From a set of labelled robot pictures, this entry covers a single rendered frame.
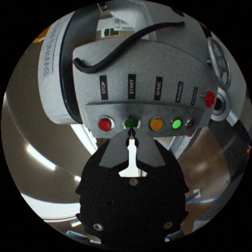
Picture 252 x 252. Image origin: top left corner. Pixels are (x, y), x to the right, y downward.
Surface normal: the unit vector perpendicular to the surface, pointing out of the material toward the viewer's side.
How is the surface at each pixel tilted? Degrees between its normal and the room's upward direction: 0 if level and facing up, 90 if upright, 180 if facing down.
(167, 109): 90
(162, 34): 90
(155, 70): 90
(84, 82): 90
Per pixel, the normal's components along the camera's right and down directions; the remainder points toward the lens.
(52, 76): 0.01, 0.54
